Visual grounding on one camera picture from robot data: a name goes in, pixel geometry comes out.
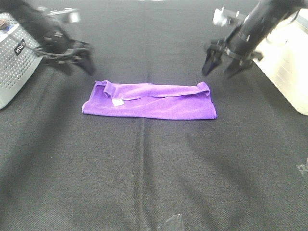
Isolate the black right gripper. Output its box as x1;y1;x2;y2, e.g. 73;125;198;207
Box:
202;20;264;78

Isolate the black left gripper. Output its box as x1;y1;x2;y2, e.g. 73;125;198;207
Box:
36;23;96;76

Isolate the purple microfibre towel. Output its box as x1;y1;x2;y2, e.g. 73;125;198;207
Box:
82;80;217;120

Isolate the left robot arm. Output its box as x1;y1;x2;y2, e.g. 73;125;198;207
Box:
0;0;95;76

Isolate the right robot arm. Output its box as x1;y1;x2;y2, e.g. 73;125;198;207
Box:
202;0;308;78

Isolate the grey perforated basket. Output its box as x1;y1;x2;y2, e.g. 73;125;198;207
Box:
0;13;42;109

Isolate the white storage box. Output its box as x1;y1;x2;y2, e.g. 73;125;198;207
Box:
255;9;308;115

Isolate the black table cloth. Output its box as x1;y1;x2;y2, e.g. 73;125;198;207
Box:
0;0;308;231

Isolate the clear tape piece right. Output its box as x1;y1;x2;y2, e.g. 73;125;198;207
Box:
296;159;308;175

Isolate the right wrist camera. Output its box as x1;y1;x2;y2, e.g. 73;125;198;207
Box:
212;7;246;27

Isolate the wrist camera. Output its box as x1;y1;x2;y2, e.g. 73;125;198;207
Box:
47;8;80;24
212;7;246;27

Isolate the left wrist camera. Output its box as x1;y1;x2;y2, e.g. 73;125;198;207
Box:
47;8;80;24

